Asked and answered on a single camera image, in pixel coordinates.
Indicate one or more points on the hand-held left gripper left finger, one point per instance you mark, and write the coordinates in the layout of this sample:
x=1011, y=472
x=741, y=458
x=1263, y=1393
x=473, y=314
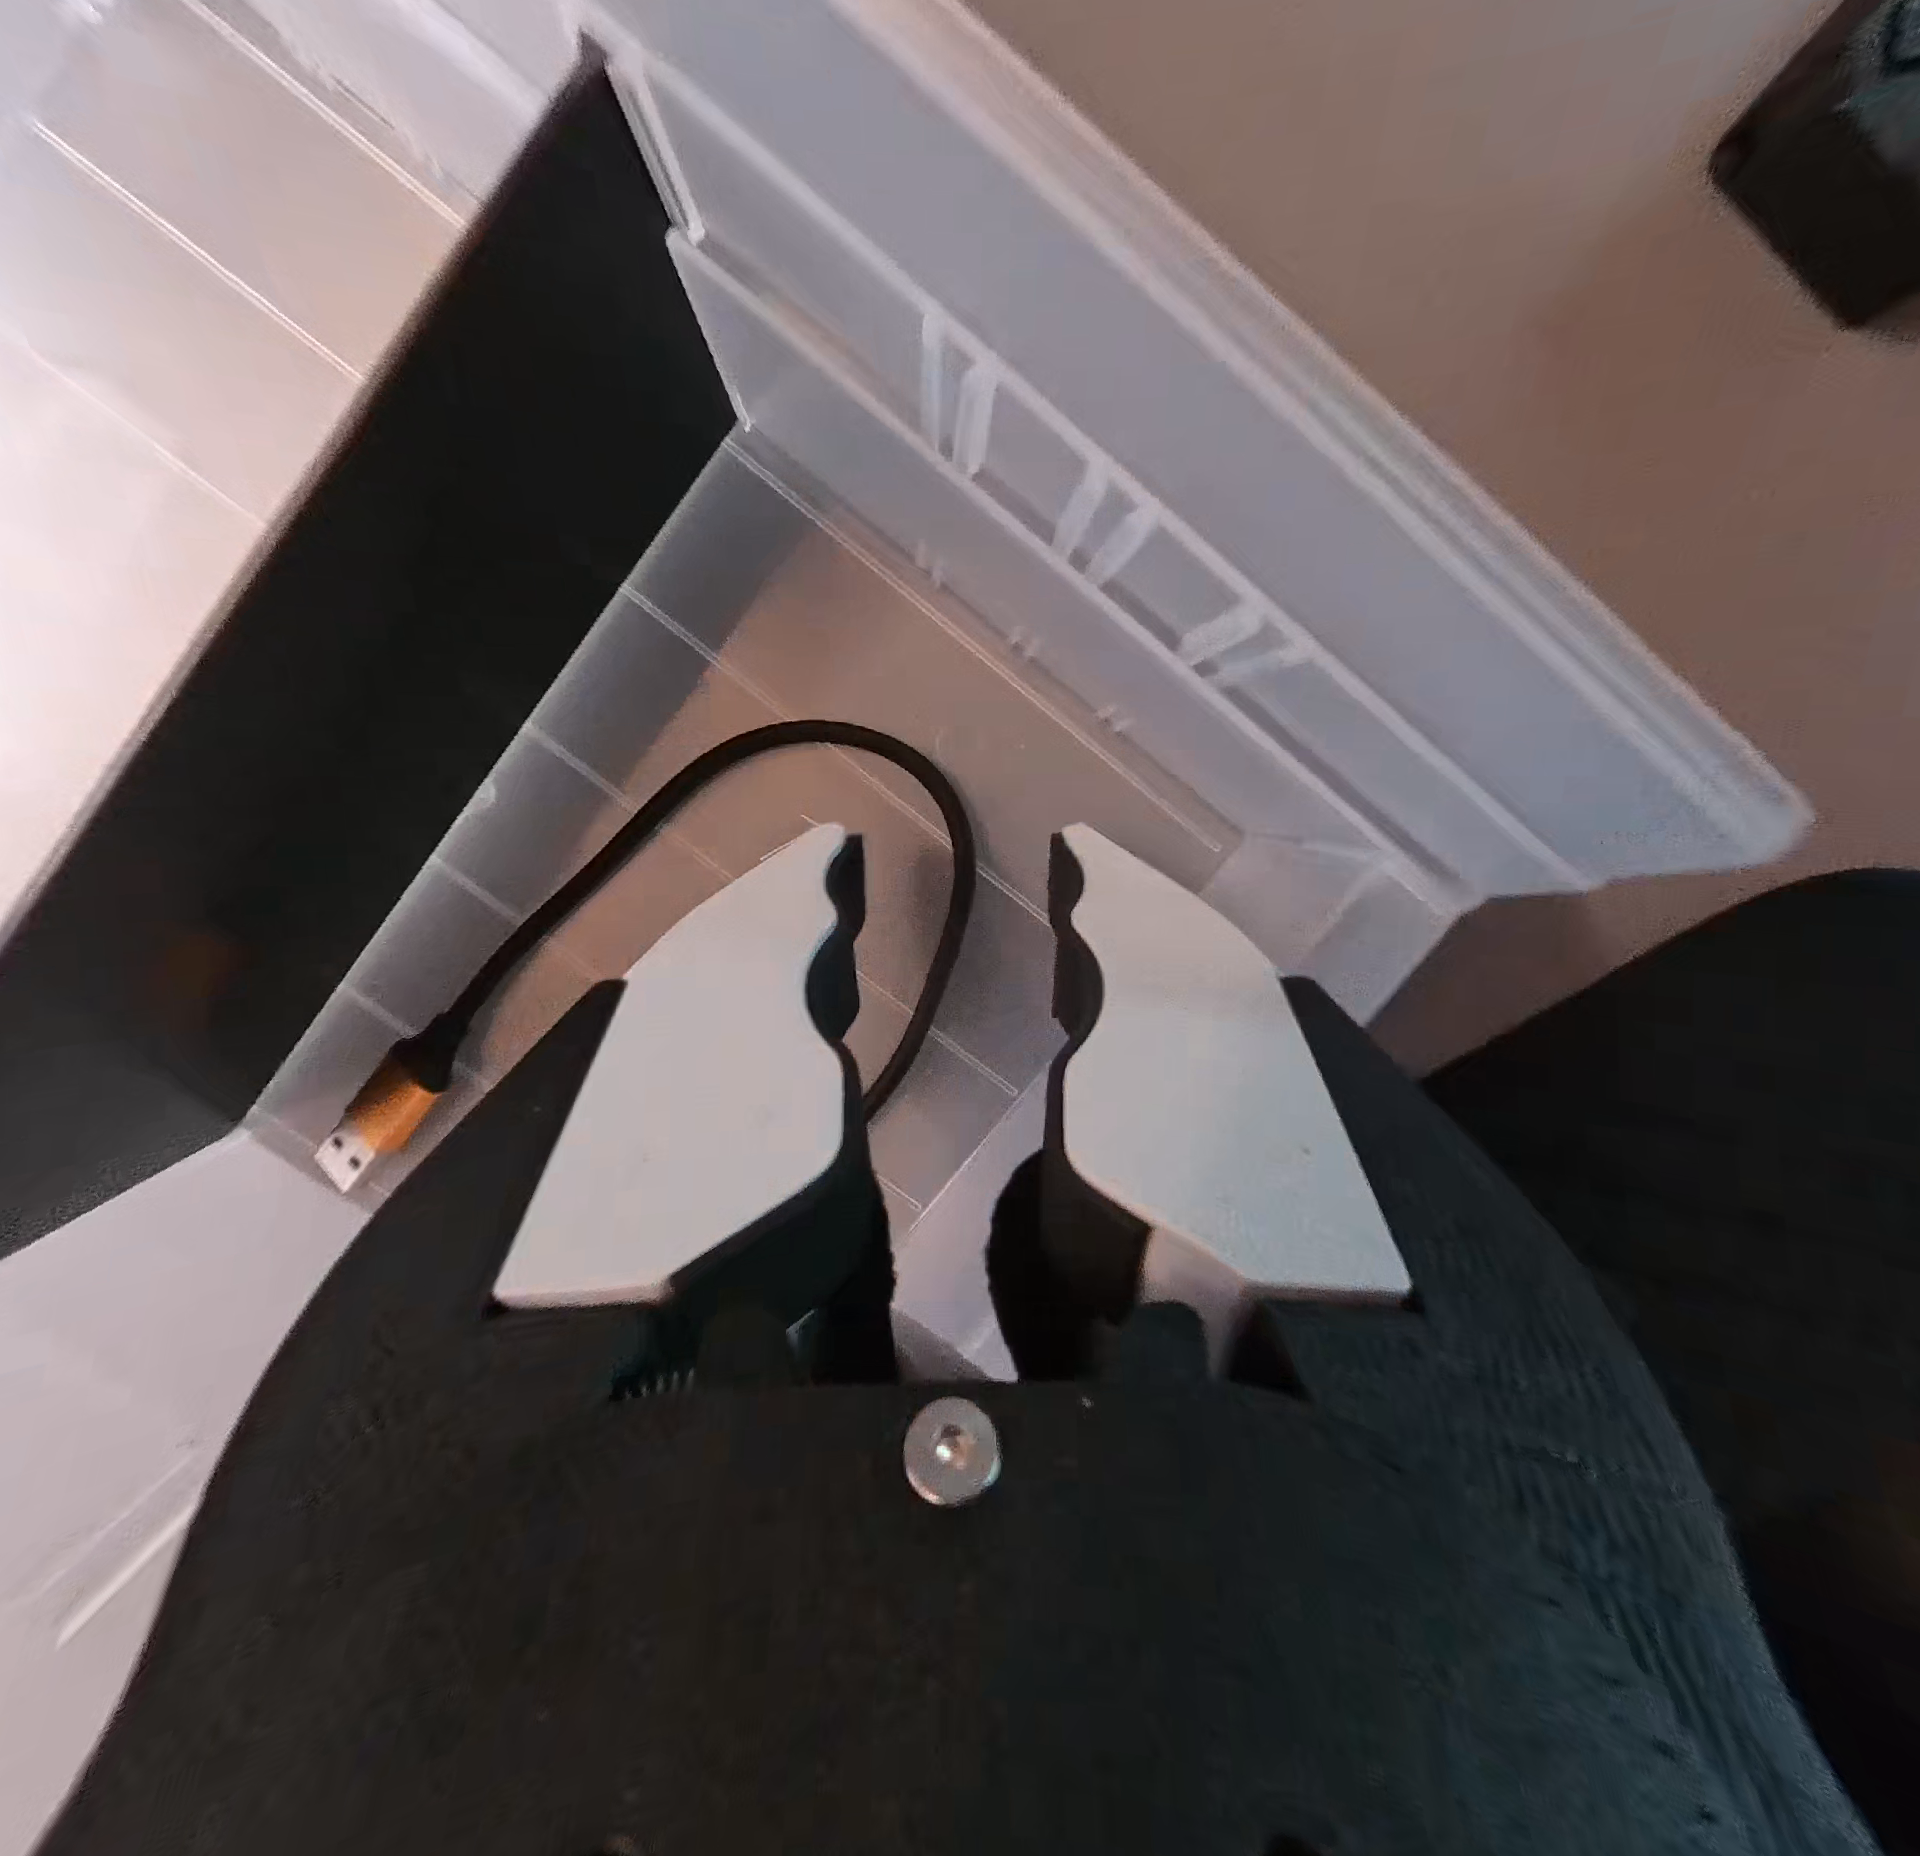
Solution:
x=706, y=1120

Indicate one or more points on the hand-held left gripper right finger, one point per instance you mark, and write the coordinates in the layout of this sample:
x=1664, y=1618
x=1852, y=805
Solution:
x=1216, y=1120

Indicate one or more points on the clear plastic bin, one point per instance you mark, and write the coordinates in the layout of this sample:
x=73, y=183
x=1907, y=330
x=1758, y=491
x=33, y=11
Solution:
x=180, y=311
x=1200, y=566

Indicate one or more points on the person's black printed shirt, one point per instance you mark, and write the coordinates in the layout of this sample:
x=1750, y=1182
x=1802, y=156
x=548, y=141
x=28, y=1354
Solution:
x=1727, y=1136

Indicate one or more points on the black flat panel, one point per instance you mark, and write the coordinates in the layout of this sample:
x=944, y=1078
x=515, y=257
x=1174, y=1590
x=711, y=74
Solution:
x=450, y=610

